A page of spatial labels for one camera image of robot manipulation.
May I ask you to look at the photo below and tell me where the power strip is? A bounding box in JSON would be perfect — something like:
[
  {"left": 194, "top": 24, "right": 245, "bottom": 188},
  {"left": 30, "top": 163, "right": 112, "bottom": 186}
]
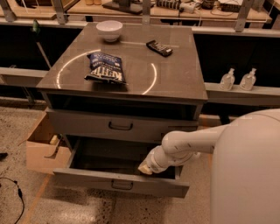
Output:
[{"left": 156, "top": 0, "right": 196, "bottom": 13}]

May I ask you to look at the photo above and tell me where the blue chip bag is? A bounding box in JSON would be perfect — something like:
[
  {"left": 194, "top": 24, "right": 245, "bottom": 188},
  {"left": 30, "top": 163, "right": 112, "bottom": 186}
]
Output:
[{"left": 84, "top": 52, "right": 126, "bottom": 84}]

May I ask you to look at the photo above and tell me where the green handled tool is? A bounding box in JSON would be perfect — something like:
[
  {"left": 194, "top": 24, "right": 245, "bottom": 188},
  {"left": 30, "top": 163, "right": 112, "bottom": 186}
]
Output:
[{"left": 31, "top": 19, "right": 52, "bottom": 68}]

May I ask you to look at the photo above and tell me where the grey top drawer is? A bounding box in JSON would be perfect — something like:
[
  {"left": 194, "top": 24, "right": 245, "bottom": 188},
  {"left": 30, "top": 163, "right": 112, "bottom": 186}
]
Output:
[{"left": 46, "top": 108, "right": 198, "bottom": 144}]

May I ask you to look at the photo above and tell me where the left sanitizer bottle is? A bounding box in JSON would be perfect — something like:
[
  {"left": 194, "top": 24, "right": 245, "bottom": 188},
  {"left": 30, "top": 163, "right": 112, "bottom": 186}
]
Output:
[{"left": 220, "top": 68, "right": 235, "bottom": 91}]

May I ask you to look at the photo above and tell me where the black floor cable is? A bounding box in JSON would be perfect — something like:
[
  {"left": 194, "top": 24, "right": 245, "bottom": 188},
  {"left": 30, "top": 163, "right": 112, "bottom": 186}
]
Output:
[{"left": 0, "top": 177, "right": 25, "bottom": 224}]

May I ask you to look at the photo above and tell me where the wooden workbench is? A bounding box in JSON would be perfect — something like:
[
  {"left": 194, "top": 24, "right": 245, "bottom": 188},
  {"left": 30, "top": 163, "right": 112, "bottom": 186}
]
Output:
[{"left": 7, "top": 0, "right": 272, "bottom": 24}]

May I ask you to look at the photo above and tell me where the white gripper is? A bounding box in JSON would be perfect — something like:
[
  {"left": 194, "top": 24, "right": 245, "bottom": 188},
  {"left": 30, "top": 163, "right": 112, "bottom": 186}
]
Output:
[{"left": 138, "top": 146, "right": 177, "bottom": 175}]

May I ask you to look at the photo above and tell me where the right sanitizer bottle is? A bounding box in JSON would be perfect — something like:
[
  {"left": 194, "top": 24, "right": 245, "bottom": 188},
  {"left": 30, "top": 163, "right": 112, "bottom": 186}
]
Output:
[{"left": 239, "top": 68, "right": 256, "bottom": 91}]

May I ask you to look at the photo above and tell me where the white bowl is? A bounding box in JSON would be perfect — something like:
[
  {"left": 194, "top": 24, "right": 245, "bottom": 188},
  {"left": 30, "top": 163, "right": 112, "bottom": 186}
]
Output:
[{"left": 96, "top": 20, "right": 123, "bottom": 42}]

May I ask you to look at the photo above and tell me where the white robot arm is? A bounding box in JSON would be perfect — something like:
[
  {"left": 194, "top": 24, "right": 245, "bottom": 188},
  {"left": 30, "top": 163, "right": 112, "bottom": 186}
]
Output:
[{"left": 138, "top": 108, "right": 280, "bottom": 224}]

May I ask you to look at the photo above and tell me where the grey drawer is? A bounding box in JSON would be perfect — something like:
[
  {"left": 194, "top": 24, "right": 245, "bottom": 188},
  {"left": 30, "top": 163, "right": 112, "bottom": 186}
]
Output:
[
  {"left": 53, "top": 136, "right": 189, "bottom": 198},
  {"left": 46, "top": 108, "right": 198, "bottom": 144}
]

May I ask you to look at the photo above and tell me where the grey drawer cabinet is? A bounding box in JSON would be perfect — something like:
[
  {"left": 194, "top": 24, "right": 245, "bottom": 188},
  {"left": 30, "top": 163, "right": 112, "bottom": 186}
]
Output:
[{"left": 36, "top": 23, "right": 208, "bottom": 182}]

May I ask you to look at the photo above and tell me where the cardboard box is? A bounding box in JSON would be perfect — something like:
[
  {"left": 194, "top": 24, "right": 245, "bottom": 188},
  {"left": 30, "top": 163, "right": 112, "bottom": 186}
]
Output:
[{"left": 24, "top": 112, "right": 71, "bottom": 174}]

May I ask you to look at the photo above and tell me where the grey metal shelf rail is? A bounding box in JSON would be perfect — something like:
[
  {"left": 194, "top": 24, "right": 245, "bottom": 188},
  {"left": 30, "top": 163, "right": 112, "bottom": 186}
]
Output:
[{"left": 0, "top": 67, "right": 280, "bottom": 108}]

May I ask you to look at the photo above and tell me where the black snack bar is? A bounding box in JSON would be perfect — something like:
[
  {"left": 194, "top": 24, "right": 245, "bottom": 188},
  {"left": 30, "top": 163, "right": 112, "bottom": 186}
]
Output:
[{"left": 146, "top": 40, "right": 172, "bottom": 57}]

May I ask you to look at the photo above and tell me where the sanitizer bottle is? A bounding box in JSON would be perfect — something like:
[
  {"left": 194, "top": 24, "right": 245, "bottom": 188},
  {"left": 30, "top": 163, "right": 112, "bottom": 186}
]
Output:
[
  {"left": 239, "top": 68, "right": 256, "bottom": 91},
  {"left": 220, "top": 68, "right": 235, "bottom": 91}
]

